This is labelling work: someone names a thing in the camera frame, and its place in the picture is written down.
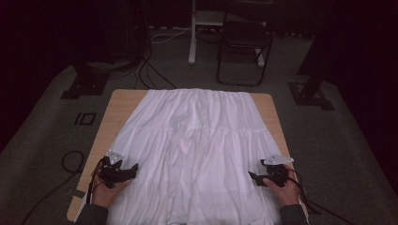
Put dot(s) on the grey tape piece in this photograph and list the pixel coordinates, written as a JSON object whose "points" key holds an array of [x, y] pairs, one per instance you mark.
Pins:
{"points": [[79, 193]]}

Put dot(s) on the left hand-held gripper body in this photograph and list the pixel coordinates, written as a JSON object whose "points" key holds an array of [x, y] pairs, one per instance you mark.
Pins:
{"points": [[112, 171]]}

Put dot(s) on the person's left hand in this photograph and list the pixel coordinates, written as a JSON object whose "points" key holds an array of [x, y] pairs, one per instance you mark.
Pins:
{"points": [[104, 193]]}

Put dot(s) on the person's right hand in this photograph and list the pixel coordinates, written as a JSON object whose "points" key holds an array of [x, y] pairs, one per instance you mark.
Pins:
{"points": [[286, 192]]}

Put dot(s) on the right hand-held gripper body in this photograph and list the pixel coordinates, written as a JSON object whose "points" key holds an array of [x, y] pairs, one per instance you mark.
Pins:
{"points": [[277, 172]]}

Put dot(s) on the black folding chair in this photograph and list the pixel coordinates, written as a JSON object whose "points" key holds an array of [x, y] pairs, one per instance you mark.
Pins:
{"points": [[245, 37]]}

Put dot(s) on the white skirt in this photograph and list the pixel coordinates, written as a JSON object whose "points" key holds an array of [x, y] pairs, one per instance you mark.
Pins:
{"points": [[194, 150]]}

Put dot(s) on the white metal stand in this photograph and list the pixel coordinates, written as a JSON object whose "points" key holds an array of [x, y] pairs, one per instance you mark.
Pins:
{"points": [[192, 37]]}

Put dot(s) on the black stand with flat base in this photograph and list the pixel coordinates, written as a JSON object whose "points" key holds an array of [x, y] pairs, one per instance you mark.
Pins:
{"points": [[86, 82], [313, 93]]}

